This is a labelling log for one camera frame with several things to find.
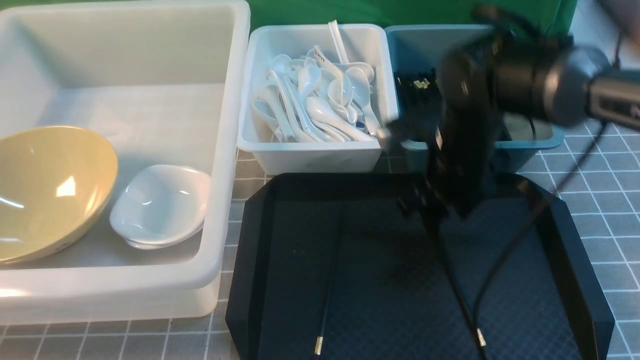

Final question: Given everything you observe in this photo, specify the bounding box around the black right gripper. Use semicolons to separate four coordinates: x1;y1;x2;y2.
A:
380;30;511;221

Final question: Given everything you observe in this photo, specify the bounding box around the black chopstick gold band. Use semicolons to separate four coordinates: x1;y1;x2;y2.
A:
422;214;489;360
313;203;346;360

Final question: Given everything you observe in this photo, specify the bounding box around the white square dish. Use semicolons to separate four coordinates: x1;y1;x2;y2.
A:
109;164;211;235
109;220;205;250

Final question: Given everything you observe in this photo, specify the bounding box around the yellow noodle bowl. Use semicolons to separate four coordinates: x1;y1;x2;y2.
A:
0;126;119;264

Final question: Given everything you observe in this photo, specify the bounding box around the white ceramic soup spoon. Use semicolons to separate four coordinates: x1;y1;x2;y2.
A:
310;45;371;130

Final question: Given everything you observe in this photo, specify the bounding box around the pile of black chopsticks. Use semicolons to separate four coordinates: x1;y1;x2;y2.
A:
393;67;442;116

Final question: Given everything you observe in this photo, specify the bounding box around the blue plastic chopstick bin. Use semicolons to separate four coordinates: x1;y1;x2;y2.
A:
385;24;565;173

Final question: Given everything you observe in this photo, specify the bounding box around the grey grid table mat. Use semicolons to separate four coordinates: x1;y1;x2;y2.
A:
0;75;640;360

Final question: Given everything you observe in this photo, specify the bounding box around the green cloth backdrop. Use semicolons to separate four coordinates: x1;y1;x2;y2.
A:
0;0;578;38

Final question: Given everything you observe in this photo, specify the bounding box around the white plastic spoon bin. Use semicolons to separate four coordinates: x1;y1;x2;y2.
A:
237;23;399;176

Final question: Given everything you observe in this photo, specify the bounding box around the pile of white spoons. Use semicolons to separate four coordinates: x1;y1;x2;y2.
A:
250;20;382;143

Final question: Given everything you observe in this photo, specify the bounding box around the black serving tray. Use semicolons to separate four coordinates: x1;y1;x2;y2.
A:
225;173;615;360

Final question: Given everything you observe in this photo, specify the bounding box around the large white plastic tub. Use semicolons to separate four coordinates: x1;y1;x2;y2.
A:
1;0;250;326

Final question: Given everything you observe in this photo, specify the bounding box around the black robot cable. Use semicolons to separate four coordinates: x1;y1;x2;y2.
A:
472;120;608;351

